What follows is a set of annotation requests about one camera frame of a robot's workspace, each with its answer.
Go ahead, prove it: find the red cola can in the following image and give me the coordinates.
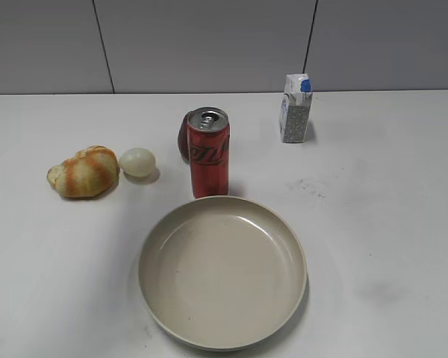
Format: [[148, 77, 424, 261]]
[[187, 107, 230, 198]]

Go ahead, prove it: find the beige round plate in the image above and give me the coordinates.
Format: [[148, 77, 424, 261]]
[[137, 196, 308, 351]]

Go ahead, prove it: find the dark red wax apple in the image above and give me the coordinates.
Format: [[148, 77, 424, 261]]
[[178, 112, 190, 163]]

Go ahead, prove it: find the white egg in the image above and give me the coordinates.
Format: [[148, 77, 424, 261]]
[[119, 148, 156, 178]]

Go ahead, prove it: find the small white milk carton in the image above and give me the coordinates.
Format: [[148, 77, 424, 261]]
[[279, 74, 313, 143]]

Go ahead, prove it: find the striped bread roll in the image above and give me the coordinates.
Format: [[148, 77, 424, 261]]
[[47, 145, 119, 198]]

